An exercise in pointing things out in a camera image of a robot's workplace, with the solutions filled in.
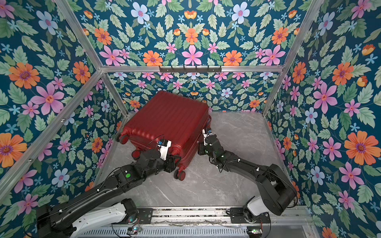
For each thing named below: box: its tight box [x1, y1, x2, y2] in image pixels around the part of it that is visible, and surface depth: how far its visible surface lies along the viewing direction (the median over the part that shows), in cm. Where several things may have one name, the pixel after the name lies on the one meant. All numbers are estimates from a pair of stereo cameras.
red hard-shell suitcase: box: [118, 90, 212, 181], surface depth 87 cm
